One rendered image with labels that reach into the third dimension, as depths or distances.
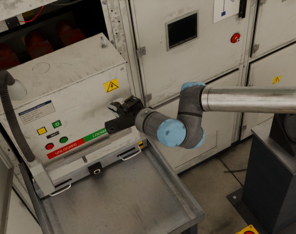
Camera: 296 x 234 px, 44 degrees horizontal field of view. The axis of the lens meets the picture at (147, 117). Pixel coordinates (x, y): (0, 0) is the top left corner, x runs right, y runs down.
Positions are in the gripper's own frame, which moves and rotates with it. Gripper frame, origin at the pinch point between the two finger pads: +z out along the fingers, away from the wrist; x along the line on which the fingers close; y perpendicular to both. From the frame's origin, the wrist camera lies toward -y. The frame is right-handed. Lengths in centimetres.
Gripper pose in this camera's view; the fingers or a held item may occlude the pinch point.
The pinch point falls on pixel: (108, 106)
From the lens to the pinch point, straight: 144.5
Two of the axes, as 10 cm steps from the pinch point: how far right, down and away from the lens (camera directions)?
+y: 7.2, -5.6, 4.0
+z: -6.4, -3.1, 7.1
